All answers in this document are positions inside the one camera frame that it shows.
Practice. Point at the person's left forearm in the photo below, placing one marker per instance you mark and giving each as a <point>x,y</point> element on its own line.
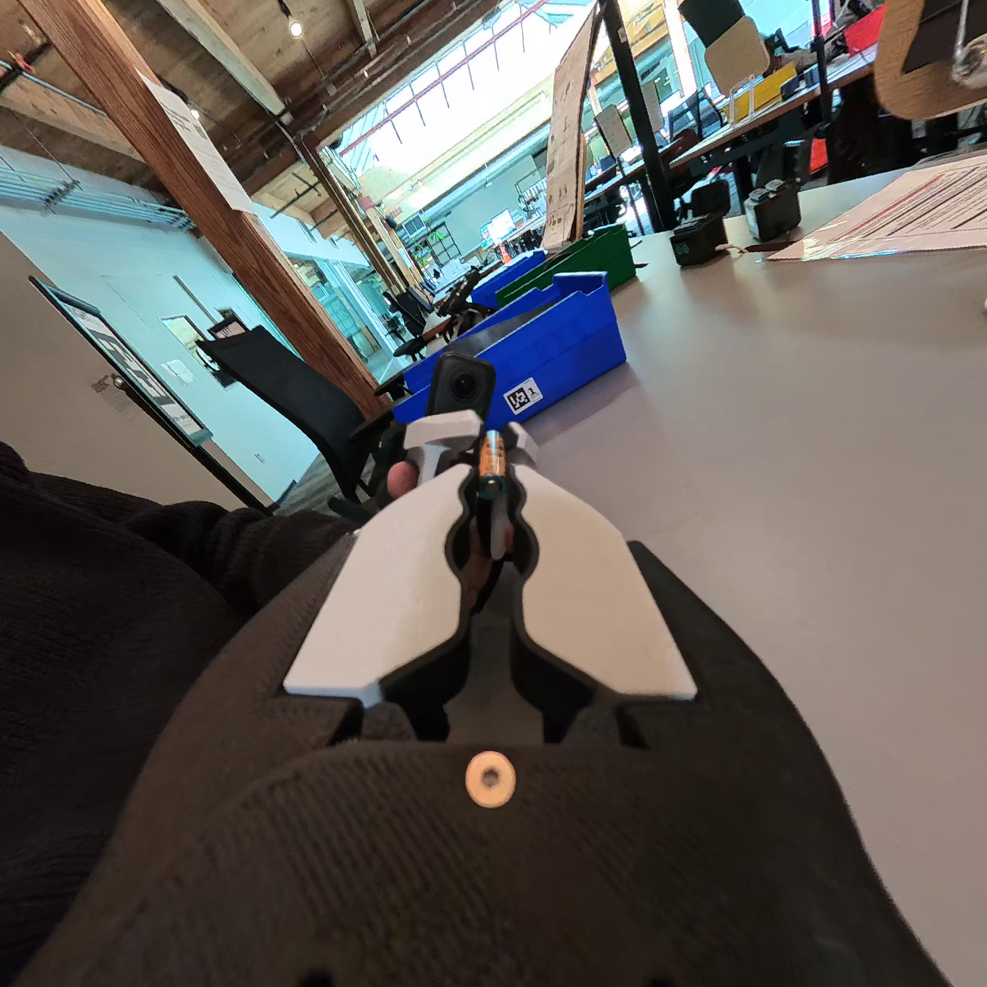
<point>124,694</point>

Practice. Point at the white paper notice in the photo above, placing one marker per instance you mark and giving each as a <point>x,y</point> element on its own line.
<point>193,139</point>

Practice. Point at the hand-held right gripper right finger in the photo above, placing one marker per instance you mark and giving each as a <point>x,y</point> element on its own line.
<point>602,594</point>

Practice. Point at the thick wooden post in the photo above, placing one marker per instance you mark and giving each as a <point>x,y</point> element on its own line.
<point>185,170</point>

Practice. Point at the ceiling lamp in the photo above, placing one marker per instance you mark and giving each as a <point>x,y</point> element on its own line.
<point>293,26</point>

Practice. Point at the black framed floor sign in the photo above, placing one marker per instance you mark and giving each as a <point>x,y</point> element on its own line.
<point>131,370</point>

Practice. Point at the person's left hand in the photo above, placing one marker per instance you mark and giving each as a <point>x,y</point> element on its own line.
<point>403,480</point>

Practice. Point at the black office chair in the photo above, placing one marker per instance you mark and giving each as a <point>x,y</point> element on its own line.
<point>293,394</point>

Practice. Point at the green storage bin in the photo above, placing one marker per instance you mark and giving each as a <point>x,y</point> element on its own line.
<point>586,255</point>

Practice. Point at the blue bin with sticker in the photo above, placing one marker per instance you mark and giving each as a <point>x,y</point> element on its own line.
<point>540,347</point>

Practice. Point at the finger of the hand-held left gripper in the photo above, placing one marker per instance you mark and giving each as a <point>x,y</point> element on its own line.
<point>522,440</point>
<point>440,440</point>

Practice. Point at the orange battery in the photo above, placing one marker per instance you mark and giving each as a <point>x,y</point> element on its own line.
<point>492,463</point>

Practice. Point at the black metal pole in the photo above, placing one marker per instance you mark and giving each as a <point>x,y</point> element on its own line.
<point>633,108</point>

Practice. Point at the printed paper sheets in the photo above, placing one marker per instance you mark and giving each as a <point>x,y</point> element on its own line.
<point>895,208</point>

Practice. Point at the plain blue bin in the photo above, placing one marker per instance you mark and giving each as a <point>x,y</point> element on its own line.
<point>509,278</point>

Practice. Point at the brown cardboard board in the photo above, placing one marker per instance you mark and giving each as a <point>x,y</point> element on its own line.
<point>568,139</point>

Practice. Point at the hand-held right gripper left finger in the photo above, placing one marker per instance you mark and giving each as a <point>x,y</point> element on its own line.
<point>386,594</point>

